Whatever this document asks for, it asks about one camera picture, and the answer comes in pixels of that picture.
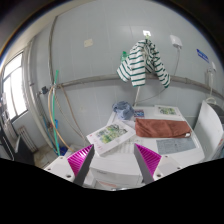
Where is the small illustrated card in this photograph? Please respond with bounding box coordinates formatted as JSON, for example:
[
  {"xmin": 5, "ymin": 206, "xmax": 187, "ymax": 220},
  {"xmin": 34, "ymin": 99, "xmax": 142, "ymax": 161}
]
[{"xmin": 155, "ymin": 105, "xmax": 180, "ymax": 116}]

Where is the window with white frame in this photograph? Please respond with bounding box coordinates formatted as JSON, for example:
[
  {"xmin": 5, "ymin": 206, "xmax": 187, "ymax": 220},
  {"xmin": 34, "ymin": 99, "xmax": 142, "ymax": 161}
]
[{"xmin": 3, "ymin": 53, "xmax": 27, "ymax": 120}]

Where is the blue wall sign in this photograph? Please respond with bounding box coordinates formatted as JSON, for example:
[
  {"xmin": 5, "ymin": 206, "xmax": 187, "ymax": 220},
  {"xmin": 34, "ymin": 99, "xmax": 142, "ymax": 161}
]
[{"xmin": 196, "ymin": 49, "xmax": 209, "ymax": 63}]

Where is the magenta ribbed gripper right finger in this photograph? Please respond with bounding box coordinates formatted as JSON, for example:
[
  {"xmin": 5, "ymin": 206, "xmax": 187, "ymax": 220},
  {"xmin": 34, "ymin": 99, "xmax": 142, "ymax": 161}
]
[{"xmin": 134, "ymin": 143, "xmax": 161, "ymax": 184}]

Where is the horizontal grey wall pipe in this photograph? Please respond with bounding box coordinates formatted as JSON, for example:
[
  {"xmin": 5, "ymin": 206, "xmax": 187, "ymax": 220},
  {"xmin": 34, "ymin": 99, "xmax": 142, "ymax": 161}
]
[{"xmin": 56, "ymin": 73, "xmax": 224, "ymax": 100}]

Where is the white radiator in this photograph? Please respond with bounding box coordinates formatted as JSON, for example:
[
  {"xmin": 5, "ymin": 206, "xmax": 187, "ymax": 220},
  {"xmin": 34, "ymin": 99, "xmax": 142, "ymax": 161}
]
[{"xmin": 18, "ymin": 126, "xmax": 37, "ymax": 152}]

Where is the small blue picture card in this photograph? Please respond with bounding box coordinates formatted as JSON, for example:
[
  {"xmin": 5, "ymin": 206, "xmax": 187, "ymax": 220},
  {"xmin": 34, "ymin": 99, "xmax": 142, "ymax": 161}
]
[{"xmin": 134, "ymin": 110, "xmax": 145, "ymax": 118}]

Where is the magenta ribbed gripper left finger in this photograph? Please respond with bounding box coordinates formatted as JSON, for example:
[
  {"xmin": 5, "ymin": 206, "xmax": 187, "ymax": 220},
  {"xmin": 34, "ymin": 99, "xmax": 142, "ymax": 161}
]
[{"xmin": 67, "ymin": 145, "xmax": 95, "ymax": 186}]

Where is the grey printed paper sheet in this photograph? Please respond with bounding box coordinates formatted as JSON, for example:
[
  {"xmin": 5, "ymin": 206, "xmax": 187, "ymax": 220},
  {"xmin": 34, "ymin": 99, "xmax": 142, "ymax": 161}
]
[{"xmin": 156, "ymin": 138, "xmax": 196, "ymax": 155}]

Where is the white appliance at right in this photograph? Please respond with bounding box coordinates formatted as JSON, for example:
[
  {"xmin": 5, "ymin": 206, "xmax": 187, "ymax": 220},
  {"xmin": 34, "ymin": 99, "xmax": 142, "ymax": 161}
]
[{"xmin": 194, "ymin": 101, "xmax": 224, "ymax": 161}]

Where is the illustrated booklet with green print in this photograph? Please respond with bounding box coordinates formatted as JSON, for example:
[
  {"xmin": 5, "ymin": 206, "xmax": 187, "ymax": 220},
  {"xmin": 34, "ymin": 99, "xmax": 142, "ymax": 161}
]
[{"xmin": 87, "ymin": 121, "xmax": 135, "ymax": 155}]

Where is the white box on wall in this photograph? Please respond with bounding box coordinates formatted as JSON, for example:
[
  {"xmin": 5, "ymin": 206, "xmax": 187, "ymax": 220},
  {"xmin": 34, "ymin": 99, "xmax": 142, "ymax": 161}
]
[{"xmin": 170, "ymin": 35, "xmax": 183, "ymax": 48}]

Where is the blue grey crumpled cloth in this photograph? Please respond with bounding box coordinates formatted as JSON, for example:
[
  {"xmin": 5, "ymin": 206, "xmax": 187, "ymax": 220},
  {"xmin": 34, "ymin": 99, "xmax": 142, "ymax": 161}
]
[{"xmin": 112, "ymin": 101, "xmax": 134, "ymax": 120}]

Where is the green white striped shirt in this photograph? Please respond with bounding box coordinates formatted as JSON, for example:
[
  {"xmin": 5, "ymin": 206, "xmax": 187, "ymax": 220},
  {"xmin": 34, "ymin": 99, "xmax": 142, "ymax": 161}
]
[{"xmin": 117, "ymin": 39, "xmax": 170, "ymax": 88}]

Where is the brown folded towel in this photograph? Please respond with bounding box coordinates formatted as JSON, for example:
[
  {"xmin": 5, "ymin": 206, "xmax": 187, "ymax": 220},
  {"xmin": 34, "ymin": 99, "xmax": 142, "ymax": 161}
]
[{"xmin": 135, "ymin": 119, "xmax": 191, "ymax": 138}]

